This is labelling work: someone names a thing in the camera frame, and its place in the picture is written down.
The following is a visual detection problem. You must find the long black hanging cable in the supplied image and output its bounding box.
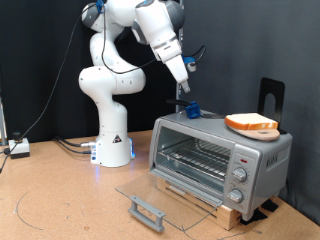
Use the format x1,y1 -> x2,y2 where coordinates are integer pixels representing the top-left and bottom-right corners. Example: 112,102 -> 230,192
0,11 -> 84,174

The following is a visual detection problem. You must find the large silver oven knob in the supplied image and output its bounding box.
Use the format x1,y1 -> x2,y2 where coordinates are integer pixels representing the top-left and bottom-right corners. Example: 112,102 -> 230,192
232,167 -> 249,183

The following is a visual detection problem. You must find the black camera cable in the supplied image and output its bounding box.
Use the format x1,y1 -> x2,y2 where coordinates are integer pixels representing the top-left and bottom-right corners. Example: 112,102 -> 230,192
98,0 -> 207,76

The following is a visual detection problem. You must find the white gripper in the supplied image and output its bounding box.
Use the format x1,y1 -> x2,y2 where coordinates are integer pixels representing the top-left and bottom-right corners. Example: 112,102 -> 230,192
164,54 -> 192,94

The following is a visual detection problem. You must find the black backdrop curtain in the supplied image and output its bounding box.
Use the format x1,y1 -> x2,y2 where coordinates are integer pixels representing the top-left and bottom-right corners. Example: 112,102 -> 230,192
0,0 -> 181,144

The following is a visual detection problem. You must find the black base cable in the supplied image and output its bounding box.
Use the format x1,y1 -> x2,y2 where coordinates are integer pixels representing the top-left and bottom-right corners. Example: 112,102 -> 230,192
54,135 -> 98,148
55,139 -> 94,155

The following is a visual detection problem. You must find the grey emergency stop box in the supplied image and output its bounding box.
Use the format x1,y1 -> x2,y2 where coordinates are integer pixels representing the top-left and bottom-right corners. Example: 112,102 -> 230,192
8,131 -> 31,160

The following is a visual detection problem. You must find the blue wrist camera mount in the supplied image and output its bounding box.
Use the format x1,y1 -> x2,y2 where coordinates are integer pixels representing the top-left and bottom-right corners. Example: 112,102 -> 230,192
181,55 -> 198,73

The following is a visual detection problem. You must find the slotted wooden block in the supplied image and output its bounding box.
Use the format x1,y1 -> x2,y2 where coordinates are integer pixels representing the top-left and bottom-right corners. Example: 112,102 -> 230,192
156,176 -> 242,231

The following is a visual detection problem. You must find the vertical metal pole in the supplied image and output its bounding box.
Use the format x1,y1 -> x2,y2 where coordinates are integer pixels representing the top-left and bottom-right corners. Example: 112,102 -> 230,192
175,0 -> 185,113

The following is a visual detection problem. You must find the black metal bookend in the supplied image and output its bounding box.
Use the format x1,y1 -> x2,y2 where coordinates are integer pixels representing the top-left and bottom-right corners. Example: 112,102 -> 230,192
257,77 -> 288,135

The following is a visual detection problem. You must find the thin metal post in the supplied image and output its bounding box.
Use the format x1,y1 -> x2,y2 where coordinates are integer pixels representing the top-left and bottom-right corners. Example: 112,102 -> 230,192
0,96 -> 7,147

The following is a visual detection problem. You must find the silver toaster oven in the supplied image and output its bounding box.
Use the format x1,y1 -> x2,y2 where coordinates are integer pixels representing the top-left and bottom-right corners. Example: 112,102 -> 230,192
148,109 -> 294,222

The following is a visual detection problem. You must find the small silver oven knob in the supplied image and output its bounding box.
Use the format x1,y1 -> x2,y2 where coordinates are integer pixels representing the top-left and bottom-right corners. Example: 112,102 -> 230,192
227,188 -> 245,204

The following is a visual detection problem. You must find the grey backdrop curtain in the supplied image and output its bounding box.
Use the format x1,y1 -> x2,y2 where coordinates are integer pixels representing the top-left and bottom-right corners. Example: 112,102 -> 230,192
181,0 -> 320,226

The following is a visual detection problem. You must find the round wooden cutting board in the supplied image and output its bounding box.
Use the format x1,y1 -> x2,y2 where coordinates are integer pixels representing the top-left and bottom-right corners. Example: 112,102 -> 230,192
229,124 -> 281,142

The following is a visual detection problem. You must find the black foam pad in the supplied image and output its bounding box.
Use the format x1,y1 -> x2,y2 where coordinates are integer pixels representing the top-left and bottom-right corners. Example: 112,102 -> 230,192
239,208 -> 269,226
261,198 -> 280,213

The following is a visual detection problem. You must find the white bread slice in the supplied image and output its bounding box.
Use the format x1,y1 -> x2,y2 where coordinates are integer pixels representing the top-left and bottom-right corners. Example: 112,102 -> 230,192
225,112 -> 279,131

